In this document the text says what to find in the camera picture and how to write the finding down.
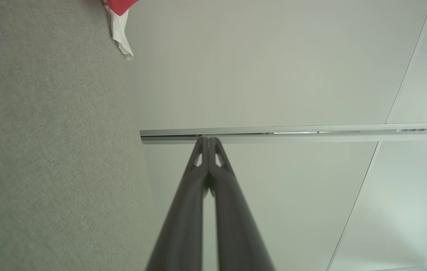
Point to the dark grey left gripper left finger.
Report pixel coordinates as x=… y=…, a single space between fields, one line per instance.
x=187 y=210

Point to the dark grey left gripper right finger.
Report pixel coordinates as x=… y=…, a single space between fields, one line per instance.
x=236 y=226

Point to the red white striped jersey shirt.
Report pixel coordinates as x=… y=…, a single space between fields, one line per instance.
x=120 y=34

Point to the grey metal partition post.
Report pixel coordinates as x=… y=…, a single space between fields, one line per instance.
x=311 y=137

